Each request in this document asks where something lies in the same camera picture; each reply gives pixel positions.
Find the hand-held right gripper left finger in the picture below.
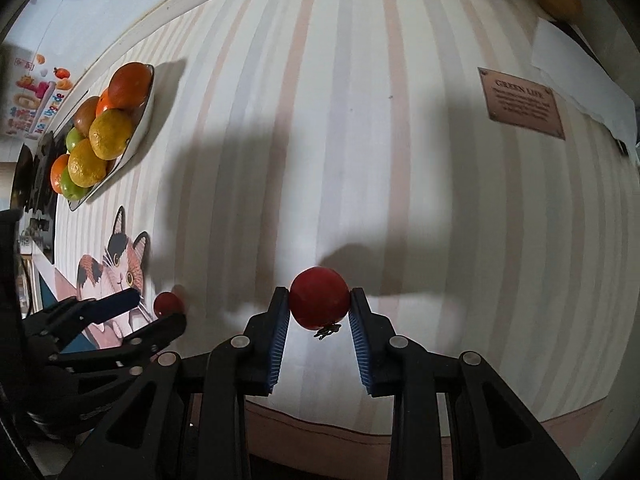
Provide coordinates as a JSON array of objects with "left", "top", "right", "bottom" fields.
[{"left": 60, "top": 286, "right": 291, "bottom": 480}]

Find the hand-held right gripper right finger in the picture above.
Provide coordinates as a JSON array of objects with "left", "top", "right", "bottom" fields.
[{"left": 349, "top": 287, "right": 581, "bottom": 480}]

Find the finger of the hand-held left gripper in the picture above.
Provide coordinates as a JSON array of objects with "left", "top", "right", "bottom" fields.
[
  {"left": 47, "top": 311, "right": 188, "bottom": 376},
  {"left": 20, "top": 287, "right": 142, "bottom": 353}
]

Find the small red tomato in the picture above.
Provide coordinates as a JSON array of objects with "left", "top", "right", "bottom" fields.
[
  {"left": 289, "top": 266, "right": 351, "bottom": 339},
  {"left": 153, "top": 291, "right": 185, "bottom": 318}
]

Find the orange tangerine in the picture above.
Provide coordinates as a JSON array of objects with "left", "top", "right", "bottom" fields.
[
  {"left": 50, "top": 154, "right": 71, "bottom": 195},
  {"left": 95, "top": 87, "right": 116, "bottom": 117}
]

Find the yellow citrus fruit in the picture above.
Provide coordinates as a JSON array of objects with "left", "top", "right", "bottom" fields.
[
  {"left": 89, "top": 108, "right": 135, "bottom": 160},
  {"left": 67, "top": 138, "right": 108, "bottom": 188}
]

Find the oval patterned ceramic plate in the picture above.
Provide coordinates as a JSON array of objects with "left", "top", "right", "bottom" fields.
[{"left": 67, "top": 62, "right": 156, "bottom": 212}]

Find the brownish green orange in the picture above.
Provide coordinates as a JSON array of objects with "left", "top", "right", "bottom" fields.
[{"left": 73, "top": 96, "right": 101, "bottom": 133}]

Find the dark red orange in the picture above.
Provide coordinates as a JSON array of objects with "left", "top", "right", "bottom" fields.
[{"left": 107, "top": 62, "right": 153, "bottom": 110}]

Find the cat-shaped mat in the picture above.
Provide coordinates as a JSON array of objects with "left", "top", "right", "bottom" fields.
[{"left": 52, "top": 206, "right": 153, "bottom": 351}]

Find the black gas stove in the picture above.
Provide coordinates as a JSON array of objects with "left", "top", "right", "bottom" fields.
[{"left": 10, "top": 130, "right": 68, "bottom": 266}]

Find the striped tablecloth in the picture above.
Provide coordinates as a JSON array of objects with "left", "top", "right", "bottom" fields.
[{"left": 52, "top": 0, "right": 640, "bottom": 436}]

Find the brown tablecloth label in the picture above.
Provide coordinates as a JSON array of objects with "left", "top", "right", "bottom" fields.
[{"left": 477, "top": 66, "right": 567, "bottom": 141}]

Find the white paper sheet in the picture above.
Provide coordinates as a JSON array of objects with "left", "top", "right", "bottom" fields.
[{"left": 531, "top": 19, "right": 638, "bottom": 141}]

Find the colourful wall sticker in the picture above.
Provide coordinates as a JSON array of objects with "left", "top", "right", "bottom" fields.
[{"left": 0, "top": 55, "right": 76, "bottom": 137}]

